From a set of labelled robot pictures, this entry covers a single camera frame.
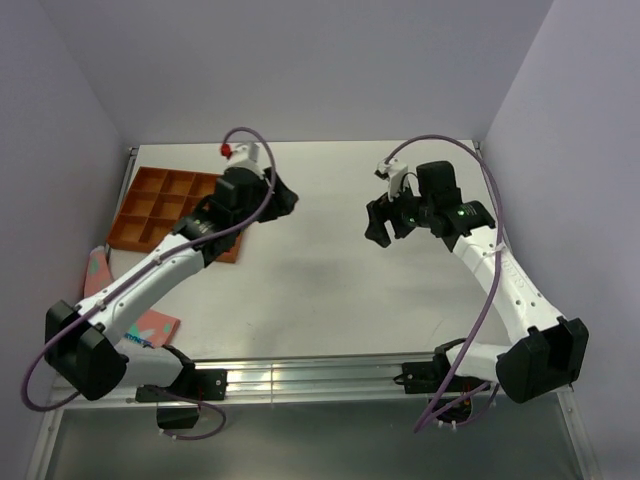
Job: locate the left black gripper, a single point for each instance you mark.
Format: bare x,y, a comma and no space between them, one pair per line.
280,203

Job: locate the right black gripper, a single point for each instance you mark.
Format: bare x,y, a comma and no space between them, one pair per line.
381,210

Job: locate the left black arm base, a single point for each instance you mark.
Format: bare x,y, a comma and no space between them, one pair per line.
194,385

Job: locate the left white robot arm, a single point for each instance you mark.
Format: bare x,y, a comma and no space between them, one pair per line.
84,339

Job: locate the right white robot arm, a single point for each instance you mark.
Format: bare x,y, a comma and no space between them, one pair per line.
545,349

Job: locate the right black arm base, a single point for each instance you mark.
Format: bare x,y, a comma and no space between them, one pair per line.
425,378

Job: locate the orange compartment tray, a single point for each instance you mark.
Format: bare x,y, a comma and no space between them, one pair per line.
156,199

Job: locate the pink patterned sock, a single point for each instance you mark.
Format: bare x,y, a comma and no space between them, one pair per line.
152,328

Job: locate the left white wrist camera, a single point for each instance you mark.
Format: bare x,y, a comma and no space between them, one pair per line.
242,156

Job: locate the aluminium frame rail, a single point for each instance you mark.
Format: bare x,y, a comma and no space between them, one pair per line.
318,379

